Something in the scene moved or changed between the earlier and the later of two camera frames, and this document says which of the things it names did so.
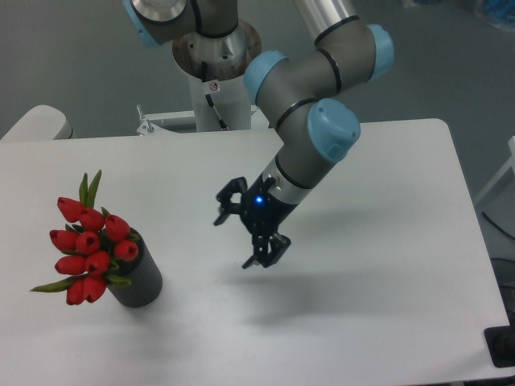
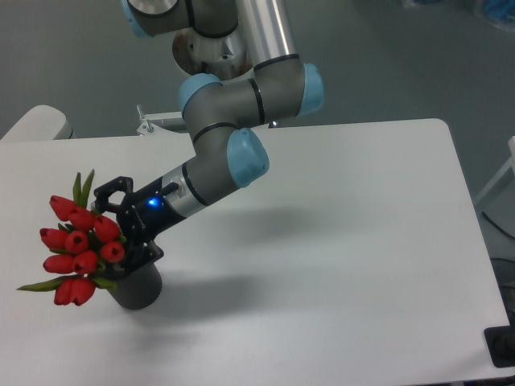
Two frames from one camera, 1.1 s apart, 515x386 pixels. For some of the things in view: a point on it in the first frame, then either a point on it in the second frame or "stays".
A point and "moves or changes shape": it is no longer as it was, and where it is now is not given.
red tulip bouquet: x=88 y=245 moves or changes shape
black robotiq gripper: x=262 y=209 to x=150 y=215
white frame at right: x=511 y=163 stays
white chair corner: x=44 y=122 stays
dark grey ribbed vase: x=146 y=281 stays
